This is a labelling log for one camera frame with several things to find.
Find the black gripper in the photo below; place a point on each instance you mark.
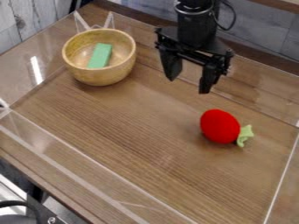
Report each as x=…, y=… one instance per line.
x=191, y=41

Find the green rectangular stick block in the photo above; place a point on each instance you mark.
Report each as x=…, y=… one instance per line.
x=100, y=55

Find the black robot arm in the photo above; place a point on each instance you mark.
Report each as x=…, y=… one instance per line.
x=196, y=3

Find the light wooden bowl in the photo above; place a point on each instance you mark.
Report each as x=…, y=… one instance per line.
x=78, y=49

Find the red plush strawberry toy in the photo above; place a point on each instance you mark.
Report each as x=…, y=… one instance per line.
x=220, y=127

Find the clear acrylic tray wall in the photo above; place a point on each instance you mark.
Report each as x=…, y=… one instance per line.
x=118, y=151

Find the black metal bracket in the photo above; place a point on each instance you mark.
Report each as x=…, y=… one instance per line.
x=47, y=215

